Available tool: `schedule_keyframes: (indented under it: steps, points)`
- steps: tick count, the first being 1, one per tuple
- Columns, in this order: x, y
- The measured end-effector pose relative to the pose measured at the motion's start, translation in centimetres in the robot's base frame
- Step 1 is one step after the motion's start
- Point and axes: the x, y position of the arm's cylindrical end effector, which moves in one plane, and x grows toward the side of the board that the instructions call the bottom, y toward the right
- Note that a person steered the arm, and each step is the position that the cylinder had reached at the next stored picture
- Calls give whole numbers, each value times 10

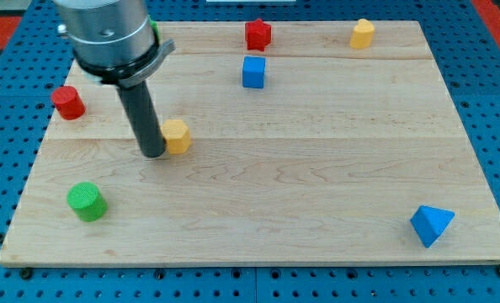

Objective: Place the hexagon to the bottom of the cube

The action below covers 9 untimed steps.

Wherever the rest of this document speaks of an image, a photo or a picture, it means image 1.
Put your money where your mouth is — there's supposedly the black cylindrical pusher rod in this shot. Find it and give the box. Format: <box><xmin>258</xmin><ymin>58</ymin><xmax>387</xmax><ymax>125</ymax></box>
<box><xmin>116</xmin><ymin>82</ymin><xmax>166</xmax><ymax>158</ymax></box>

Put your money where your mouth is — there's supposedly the yellow hexagon block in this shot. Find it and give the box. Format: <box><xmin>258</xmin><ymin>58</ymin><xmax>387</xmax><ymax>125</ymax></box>
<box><xmin>161</xmin><ymin>120</ymin><xmax>192</xmax><ymax>155</ymax></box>

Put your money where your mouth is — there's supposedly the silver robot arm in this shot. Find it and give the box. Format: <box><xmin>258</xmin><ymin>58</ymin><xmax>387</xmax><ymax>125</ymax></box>
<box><xmin>54</xmin><ymin>0</ymin><xmax>175</xmax><ymax>158</ymax></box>

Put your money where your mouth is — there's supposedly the green block behind arm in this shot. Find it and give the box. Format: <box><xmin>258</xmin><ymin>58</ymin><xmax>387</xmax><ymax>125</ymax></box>
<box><xmin>148</xmin><ymin>16</ymin><xmax>160</xmax><ymax>44</ymax></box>

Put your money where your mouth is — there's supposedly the blue cube block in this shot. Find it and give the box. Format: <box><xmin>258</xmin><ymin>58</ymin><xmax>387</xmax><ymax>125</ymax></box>
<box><xmin>242</xmin><ymin>56</ymin><xmax>266</xmax><ymax>88</ymax></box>

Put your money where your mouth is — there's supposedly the red cylinder block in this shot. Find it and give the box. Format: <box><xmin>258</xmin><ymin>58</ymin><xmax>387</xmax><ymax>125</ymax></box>
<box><xmin>51</xmin><ymin>86</ymin><xmax>86</xmax><ymax>120</ymax></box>

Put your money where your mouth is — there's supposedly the green cylinder block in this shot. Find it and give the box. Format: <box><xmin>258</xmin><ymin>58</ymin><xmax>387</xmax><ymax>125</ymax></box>
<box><xmin>66</xmin><ymin>182</ymin><xmax>108</xmax><ymax>222</ymax></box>

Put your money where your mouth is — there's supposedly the wooden board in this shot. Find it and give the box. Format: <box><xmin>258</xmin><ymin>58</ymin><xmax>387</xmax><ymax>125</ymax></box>
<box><xmin>0</xmin><ymin>21</ymin><xmax>500</xmax><ymax>268</ymax></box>

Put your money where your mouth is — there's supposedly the red star block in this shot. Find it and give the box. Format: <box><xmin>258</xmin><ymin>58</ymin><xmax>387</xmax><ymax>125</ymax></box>
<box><xmin>245</xmin><ymin>19</ymin><xmax>272</xmax><ymax>51</ymax></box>

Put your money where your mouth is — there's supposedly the yellow heart block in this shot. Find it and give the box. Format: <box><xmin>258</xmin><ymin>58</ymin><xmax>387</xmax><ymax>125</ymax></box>
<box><xmin>349</xmin><ymin>19</ymin><xmax>375</xmax><ymax>50</ymax></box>

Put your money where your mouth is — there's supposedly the blue triangle block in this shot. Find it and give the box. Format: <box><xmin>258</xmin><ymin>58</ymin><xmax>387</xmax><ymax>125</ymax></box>
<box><xmin>410</xmin><ymin>205</ymin><xmax>455</xmax><ymax>248</ymax></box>

